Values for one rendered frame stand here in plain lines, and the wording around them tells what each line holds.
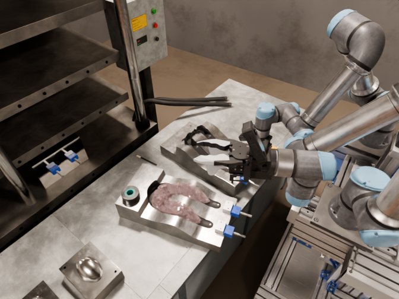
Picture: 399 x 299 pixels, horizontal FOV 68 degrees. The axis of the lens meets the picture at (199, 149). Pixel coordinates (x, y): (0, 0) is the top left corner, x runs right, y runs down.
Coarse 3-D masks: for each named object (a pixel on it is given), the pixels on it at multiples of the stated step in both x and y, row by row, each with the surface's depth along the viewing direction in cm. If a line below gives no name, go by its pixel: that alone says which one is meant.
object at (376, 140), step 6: (372, 132) 135; (378, 132) 133; (384, 132) 132; (390, 132) 133; (360, 138) 140; (366, 138) 137; (372, 138) 135; (378, 138) 134; (384, 138) 134; (390, 138) 135; (366, 144) 138; (372, 144) 136; (378, 144) 135; (384, 144) 137
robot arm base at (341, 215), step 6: (336, 198) 111; (330, 204) 113; (336, 204) 109; (342, 204) 106; (330, 210) 112; (336, 210) 110; (342, 210) 107; (348, 210) 105; (330, 216) 112; (336, 216) 109; (342, 216) 107; (348, 216) 106; (336, 222) 110; (342, 222) 108; (348, 222) 106; (354, 222) 106; (348, 228) 108; (354, 228) 107
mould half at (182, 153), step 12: (180, 132) 172; (216, 132) 163; (168, 144) 165; (180, 144) 154; (168, 156) 165; (180, 156) 156; (192, 156) 151; (228, 156) 155; (192, 168) 156; (204, 168) 149; (216, 180) 148; (228, 180) 143; (228, 192) 147
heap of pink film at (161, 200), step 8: (168, 184) 142; (176, 184) 139; (184, 184) 137; (160, 192) 138; (168, 192) 137; (176, 192) 138; (184, 192) 136; (192, 192) 136; (200, 192) 137; (152, 200) 137; (160, 200) 134; (168, 200) 136; (176, 200) 132; (200, 200) 136; (208, 200) 138; (160, 208) 132; (168, 208) 130; (176, 208) 129; (184, 208) 129; (192, 208) 131; (184, 216) 128; (192, 216) 129
